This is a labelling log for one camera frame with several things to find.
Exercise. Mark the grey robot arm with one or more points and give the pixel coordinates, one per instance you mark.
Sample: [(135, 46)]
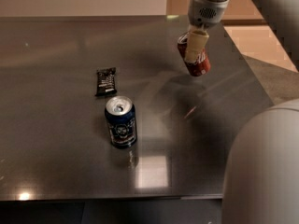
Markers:
[(261, 183)]

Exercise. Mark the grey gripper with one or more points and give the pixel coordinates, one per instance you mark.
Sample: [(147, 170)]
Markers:
[(206, 13)]

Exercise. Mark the blue soda can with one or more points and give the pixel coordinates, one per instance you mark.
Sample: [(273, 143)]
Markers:
[(121, 121)]

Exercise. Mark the black snack bar wrapper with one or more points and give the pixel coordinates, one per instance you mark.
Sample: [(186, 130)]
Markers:
[(106, 84)]

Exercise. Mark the red coke can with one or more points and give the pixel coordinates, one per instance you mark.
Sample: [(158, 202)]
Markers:
[(201, 66)]

